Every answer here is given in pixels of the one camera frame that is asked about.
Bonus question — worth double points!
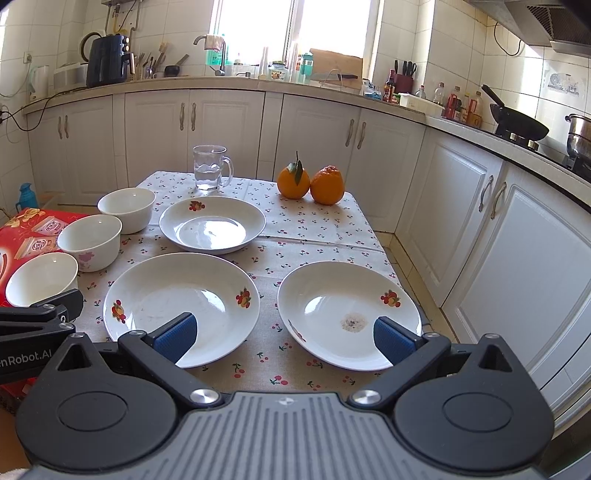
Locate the white kitchen cabinets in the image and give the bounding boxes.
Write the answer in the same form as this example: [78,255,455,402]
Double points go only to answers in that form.
[27,89,590,423]

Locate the black frying pan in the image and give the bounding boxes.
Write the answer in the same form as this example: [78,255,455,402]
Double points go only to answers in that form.
[163,54,189,78]

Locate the wooden cutting board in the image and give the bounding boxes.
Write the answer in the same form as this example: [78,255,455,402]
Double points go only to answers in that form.
[310,48,363,91]

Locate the green dish soap bottle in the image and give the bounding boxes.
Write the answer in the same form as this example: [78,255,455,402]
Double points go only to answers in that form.
[205,49,222,68]

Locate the bumpy orange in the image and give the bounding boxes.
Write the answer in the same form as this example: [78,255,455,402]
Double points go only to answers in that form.
[310,165,345,206]

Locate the glass water mug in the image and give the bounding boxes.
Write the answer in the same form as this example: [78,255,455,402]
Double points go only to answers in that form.
[192,145,233,192]

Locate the red drink carton box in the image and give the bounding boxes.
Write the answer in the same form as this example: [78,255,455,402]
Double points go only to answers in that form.
[1,208,83,414]

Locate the teal thermos jug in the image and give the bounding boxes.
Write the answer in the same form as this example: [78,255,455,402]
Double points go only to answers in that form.
[15,182,39,212]

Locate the white electric kettle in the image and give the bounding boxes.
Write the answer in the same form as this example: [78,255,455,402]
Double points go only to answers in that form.
[29,65,49,102]

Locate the knife block with knives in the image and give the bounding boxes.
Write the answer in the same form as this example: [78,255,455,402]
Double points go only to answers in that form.
[394,60,417,94]

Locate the black wok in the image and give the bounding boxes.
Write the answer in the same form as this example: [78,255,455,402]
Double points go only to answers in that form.
[482,84,549,141]

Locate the kitchen faucet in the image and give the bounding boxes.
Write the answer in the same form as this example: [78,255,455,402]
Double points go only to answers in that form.
[193,34,228,76]

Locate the steel pot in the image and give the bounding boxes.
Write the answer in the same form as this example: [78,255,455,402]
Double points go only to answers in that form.
[565,113,591,163]

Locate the white floral bowl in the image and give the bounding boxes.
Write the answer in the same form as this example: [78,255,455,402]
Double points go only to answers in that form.
[5,252,78,307]
[57,214,122,273]

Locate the range hood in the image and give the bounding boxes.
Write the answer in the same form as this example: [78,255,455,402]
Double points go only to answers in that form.
[468,0,591,58]

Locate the orange with leaf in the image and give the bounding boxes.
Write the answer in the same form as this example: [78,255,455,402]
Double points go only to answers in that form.
[276,152,311,200]

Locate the black air fryer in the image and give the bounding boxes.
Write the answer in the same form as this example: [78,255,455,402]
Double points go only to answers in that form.
[80,32,135,88]

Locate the fruit plate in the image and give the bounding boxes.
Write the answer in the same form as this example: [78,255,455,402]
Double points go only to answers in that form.
[158,197,266,255]
[277,261,423,371]
[103,253,260,368]

